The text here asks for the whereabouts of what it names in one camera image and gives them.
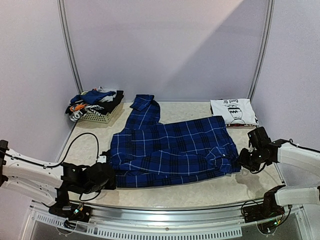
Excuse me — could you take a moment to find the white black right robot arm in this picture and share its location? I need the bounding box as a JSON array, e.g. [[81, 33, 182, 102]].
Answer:
[[238, 139, 320, 218]]

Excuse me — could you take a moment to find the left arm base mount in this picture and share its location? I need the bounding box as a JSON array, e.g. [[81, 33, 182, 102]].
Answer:
[[48, 195, 93, 223]]

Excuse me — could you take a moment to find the aluminium front rail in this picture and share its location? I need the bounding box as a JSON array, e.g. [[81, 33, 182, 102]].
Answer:
[[21, 200, 315, 240]]

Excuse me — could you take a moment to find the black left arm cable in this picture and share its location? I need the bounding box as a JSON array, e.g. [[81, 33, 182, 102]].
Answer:
[[4, 132, 111, 202]]

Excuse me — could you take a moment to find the black garment in basket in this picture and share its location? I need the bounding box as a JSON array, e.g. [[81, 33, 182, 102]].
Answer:
[[98, 90, 124, 115]]

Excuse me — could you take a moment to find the blue plaid flannel shirt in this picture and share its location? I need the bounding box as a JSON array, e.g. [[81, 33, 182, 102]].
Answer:
[[109, 94, 241, 188]]

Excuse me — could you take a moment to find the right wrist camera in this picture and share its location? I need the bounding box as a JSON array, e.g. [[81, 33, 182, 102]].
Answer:
[[247, 126, 272, 150]]

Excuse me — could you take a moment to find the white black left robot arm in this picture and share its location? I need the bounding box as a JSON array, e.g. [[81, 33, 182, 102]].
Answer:
[[0, 139, 116, 217]]

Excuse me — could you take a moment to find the black white orange printed shirt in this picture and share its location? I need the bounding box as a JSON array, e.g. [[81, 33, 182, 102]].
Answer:
[[65, 103, 103, 122]]

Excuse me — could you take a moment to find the folded red white shirt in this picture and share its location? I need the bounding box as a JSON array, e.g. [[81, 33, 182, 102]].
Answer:
[[225, 116, 259, 127]]

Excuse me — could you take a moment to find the grey garment in basket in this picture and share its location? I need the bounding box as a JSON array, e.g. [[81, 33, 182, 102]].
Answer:
[[94, 86, 118, 103]]

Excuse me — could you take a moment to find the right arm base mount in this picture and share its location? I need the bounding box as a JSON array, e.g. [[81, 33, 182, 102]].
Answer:
[[240, 185, 292, 223]]

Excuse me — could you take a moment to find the solid blue garment in basket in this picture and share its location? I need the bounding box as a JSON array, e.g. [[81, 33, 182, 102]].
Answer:
[[70, 90, 117, 105]]

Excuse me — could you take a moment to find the folded white cartoon t-shirt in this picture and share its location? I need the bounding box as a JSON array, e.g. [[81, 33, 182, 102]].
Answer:
[[210, 98, 256, 124]]

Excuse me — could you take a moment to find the cream perforated laundry basket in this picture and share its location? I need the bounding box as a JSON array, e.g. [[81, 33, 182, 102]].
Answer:
[[74, 102, 125, 125]]

